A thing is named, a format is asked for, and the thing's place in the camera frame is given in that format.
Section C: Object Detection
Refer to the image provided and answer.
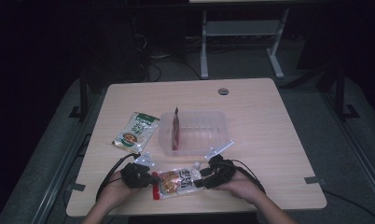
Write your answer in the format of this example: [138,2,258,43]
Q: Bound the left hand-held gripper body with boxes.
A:
[119,151,156,189]

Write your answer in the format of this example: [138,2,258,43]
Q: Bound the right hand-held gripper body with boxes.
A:
[203,140,240,190]

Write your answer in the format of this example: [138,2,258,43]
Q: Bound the clear plastic container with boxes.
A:
[158,110,230,157]

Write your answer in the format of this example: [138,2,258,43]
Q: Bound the green and white food pouch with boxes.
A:
[111,111,160,153]

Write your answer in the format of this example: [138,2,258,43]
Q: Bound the brown snack packet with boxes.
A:
[171,106,181,151]

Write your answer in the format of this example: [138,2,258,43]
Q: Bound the person's left hand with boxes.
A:
[103,179,140,204]

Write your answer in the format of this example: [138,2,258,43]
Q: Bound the person's right hand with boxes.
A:
[215,170,266,204]

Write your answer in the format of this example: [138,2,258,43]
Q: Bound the black metal stand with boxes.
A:
[68,66,90,120]
[334,64,361,120]

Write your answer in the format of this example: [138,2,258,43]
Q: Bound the left hand-held gripper black cable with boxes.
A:
[95,152,142,203]

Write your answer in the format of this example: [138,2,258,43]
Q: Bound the hand-held gripper black cable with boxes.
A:
[229,159,268,194]
[95,152,142,203]

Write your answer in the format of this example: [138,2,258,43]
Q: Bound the right hand-held gripper black cable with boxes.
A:
[229,159,268,194]

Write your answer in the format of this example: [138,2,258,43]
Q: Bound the black floor cable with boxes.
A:
[145,59,202,82]

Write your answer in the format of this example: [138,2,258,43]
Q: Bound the white metal desk frame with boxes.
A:
[188,0,320,80]

